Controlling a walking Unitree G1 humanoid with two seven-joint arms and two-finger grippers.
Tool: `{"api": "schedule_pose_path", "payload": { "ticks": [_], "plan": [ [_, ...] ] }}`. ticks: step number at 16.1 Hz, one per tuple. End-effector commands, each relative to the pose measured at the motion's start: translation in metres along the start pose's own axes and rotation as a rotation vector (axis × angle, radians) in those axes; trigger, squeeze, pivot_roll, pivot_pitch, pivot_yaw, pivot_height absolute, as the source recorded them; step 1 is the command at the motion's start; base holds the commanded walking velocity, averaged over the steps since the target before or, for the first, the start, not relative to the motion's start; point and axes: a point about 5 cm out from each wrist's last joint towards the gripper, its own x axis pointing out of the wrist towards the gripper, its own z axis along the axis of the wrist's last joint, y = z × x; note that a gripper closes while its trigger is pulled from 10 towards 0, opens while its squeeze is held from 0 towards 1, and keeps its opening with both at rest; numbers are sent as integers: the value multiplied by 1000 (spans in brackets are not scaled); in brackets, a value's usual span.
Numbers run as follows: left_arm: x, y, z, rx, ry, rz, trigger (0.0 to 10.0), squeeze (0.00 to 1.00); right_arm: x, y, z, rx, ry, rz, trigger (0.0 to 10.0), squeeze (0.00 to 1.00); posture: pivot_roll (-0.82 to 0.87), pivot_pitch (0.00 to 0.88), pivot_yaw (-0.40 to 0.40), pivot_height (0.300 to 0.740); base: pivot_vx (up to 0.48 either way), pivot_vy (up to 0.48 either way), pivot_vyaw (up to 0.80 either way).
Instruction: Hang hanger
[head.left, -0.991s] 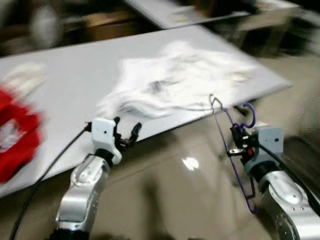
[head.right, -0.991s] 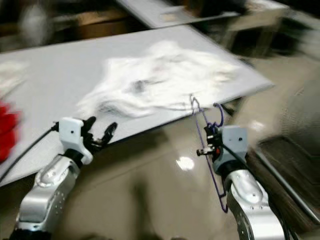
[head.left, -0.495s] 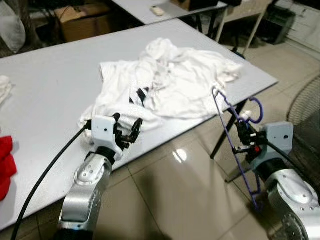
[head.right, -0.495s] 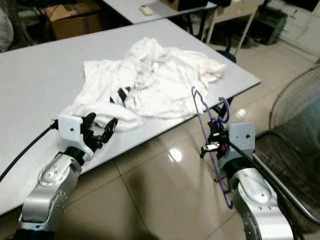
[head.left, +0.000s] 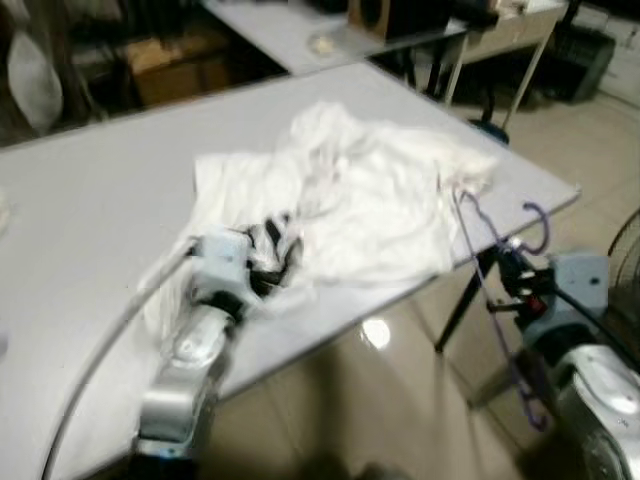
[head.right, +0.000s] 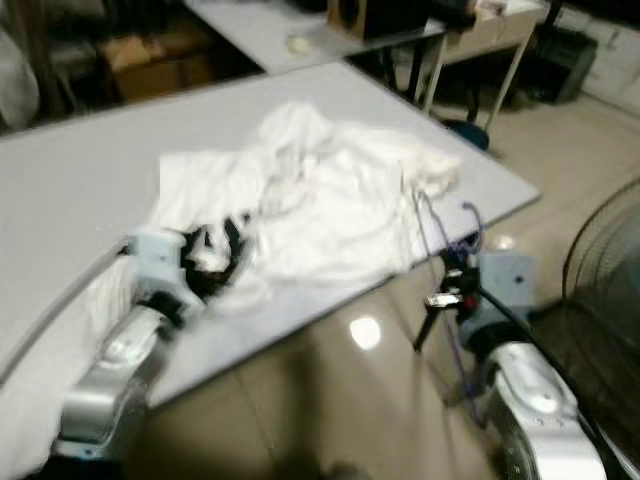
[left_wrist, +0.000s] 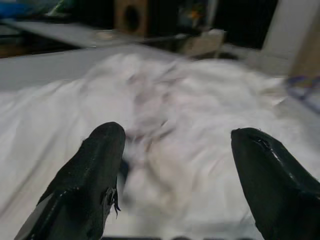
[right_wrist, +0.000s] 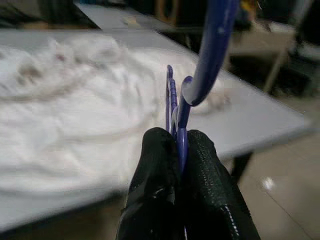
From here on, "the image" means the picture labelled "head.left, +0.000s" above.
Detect brown cardboard box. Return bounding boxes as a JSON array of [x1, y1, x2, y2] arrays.
[[125, 35, 237, 109]]

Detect blue stool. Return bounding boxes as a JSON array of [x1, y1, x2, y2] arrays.
[[470, 118, 512, 147]]

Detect grey table thin legs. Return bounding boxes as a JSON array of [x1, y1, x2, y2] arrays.
[[200, 0, 563, 136]]

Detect black crate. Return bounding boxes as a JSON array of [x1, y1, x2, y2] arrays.
[[545, 25, 617, 104]]

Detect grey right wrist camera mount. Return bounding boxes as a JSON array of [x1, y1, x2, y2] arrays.
[[525, 252, 612, 347]]

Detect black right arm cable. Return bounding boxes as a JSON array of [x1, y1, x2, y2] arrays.
[[545, 285, 640, 369]]

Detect small round white object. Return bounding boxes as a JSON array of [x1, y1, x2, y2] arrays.
[[308, 33, 340, 57]]

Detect white T-shirt black lettering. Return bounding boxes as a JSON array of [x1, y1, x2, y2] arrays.
[[140, 100, 501, 339]]

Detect white plastic bag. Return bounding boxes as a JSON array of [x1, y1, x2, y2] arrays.
[[8, 30, 63, 137]]

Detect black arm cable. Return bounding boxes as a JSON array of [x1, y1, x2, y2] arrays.
[[42, 240, 199, 480], [545, 285, 640, 369]]

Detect grey table black legs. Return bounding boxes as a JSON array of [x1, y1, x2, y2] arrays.
[[0, 62, 581, 480]]

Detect wooden speaker box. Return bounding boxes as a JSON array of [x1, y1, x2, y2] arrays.
[[348, 0, 471, 43]]

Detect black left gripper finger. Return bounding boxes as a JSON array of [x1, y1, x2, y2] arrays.
[[272, 232, 305, 283], [248, 220, 283, 263]]

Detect purple clothes hanger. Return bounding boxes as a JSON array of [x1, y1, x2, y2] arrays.
[[452, 188, 553, 433]]

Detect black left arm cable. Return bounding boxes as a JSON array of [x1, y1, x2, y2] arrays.
[[42, 240, 199, 480]]

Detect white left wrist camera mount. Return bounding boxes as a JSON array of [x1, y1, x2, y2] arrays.
[[190, 230, 257, 307]]

